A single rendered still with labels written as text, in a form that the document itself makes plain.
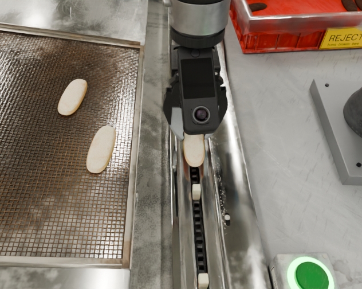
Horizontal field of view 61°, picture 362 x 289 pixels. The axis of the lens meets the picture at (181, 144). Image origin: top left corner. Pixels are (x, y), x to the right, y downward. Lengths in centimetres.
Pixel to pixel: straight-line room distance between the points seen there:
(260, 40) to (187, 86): 48
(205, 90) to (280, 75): 44
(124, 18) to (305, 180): 58
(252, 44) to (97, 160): 52
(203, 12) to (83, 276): 35
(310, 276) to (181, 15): 35
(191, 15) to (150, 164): 31
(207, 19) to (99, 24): 48
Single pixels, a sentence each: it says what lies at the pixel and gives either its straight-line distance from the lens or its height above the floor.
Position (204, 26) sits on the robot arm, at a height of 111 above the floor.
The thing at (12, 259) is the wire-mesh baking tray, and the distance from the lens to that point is 46.
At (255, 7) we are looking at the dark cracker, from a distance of 105.
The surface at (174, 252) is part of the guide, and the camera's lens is 46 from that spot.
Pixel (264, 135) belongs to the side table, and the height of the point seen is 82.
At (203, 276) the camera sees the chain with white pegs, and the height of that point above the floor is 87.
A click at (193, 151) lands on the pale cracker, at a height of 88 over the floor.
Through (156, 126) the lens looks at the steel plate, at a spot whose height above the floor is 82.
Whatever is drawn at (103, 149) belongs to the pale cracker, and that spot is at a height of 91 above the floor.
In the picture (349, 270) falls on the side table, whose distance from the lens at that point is 56.
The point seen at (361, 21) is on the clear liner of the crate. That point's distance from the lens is 92.
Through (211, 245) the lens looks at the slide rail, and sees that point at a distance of 48.
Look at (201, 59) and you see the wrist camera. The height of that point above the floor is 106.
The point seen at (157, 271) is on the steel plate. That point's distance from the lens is 50.
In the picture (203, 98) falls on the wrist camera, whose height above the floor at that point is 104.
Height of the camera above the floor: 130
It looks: 51 degrees down
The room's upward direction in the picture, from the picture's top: straight up
